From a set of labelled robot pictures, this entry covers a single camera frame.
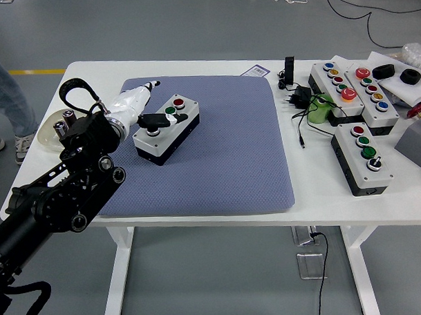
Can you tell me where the clear plastic bag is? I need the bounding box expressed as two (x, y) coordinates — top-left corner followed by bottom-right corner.
(398, 41), (421, 74)

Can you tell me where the grey plastic box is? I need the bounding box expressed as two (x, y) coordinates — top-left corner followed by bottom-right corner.
(392, 112), (421, 173)

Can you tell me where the black adapter cord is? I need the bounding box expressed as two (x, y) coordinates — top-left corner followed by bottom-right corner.
(291, 94), (339, 151)

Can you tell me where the grey four-button control box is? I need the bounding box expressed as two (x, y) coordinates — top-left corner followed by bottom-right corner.
(130, 93), (202, 168)
(330, 122), (395, 198)

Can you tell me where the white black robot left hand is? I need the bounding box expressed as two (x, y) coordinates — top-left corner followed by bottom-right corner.
(103, 78), (189, 133)

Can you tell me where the white purple label card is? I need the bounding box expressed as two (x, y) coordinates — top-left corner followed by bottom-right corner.
(241, 64), (270, 77)

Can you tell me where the black upright small device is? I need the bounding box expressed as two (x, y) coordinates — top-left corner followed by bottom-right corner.
(284, 57), (296, 86)

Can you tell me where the white table leg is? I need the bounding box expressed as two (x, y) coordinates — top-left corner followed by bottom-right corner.
(339, 225), (382, 315)
(100, 226), (138, 315)

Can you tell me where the long black floor cable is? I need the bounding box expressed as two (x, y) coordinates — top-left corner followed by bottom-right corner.
(321, 0), (421, 51)

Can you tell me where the red mushroom button part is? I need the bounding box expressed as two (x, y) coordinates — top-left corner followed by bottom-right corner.
(406, 102), (421, 120)

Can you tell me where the white shallow dish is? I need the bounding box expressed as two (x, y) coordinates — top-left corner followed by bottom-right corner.
(35, 108), (80, 153)

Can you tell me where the person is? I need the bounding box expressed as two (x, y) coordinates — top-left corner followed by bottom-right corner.
(0, 10), (41, 166)

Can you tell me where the black power adapter plug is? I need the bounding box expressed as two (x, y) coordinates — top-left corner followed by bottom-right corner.
(282, 85), (313, 110)

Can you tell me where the black foam ring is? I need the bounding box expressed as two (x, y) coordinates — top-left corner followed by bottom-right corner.
(400, 68), (421, 86)
(371, 64), (395, 81)

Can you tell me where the black power cable under table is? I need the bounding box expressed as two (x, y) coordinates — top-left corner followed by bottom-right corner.
(309, 231), (332, 315)

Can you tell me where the blue-grey textured mat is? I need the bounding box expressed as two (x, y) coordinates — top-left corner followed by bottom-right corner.
(89, 71), (297, 220)

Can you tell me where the green foam object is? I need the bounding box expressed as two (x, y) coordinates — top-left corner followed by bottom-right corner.
(305, 93), (336, 126)

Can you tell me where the clear plastic floor bracket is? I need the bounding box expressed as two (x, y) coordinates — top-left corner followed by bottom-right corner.
(296, 251), (328, 281)
(291, 225), (318, 247)

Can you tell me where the grey five-button control box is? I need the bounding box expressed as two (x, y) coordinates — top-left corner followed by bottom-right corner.
(344, 64), (402, 138)
(307, 60), (366, 128)

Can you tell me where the small black cable bundle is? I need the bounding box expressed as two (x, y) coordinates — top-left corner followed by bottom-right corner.
(275, 70), (288, 91)

